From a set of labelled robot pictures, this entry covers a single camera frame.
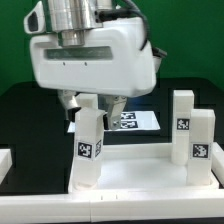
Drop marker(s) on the white block left edge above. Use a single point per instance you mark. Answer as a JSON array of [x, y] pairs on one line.
[[5, 163]]

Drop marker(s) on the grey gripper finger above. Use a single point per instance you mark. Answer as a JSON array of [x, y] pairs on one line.
[[116, 105], [69, 103]]

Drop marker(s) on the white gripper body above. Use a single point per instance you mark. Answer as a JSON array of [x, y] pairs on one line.
[[113, 61]]

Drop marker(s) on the white desk tabletop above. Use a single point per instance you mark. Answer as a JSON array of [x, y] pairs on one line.
[[141, 167]]

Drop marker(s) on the white front rail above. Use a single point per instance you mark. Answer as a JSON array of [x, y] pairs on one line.
[[100, 206]]

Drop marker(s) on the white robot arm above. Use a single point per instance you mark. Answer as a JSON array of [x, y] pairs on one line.
[[69, 20]]

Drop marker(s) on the white marker sheet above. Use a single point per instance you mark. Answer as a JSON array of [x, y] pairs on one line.
[[130, 121]]

